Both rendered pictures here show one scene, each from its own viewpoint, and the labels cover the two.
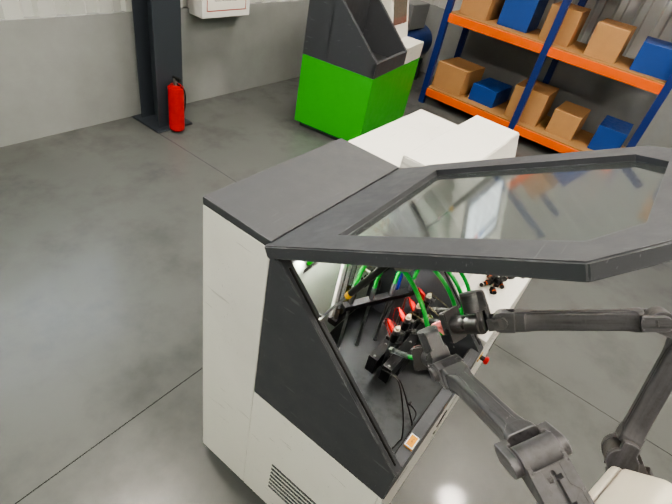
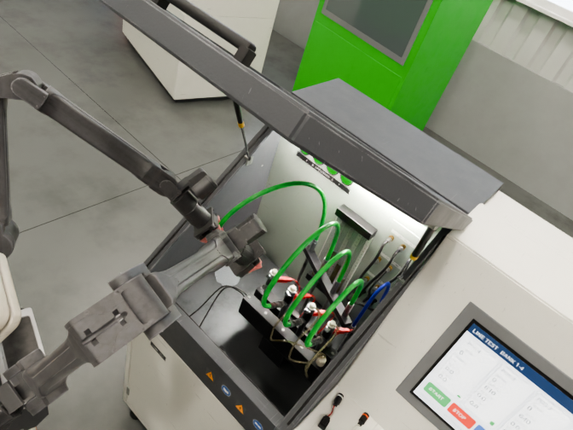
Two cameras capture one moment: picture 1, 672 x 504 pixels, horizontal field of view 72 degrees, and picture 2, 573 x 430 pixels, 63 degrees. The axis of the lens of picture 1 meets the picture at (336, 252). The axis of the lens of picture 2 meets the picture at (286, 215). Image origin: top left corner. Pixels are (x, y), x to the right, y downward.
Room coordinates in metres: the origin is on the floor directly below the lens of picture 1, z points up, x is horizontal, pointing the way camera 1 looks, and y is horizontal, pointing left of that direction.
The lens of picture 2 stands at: (1.11, -1.27, 2.20)
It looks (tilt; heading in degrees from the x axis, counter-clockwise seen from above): 40 degrees down; 89
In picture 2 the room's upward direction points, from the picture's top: 20 degrees clockwise
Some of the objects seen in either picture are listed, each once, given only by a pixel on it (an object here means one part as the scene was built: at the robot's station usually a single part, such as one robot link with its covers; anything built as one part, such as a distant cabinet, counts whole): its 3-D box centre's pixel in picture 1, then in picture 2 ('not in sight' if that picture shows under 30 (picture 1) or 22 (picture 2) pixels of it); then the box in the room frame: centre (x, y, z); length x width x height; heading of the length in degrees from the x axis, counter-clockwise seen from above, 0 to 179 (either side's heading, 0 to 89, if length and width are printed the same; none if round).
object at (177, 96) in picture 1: (177, 103); not in sight; (4.30, 1.86, 0.29); 0.17 x 0.15 x 0.54; 150
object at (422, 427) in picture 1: (433, 411); (204, 357); (1.03, -0.48, 0.87); 0.62 x 0.04 x 0.16; 151
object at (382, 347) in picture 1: (398, 349); (283, 337); (1.25, -0.33, 0.91); 0.34 x 0.10 x 0.15; 151
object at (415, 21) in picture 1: (403, 41); not in sight; (7.57, -0.29, 0.56); 1.00 x 0.48 x 1.12; 150
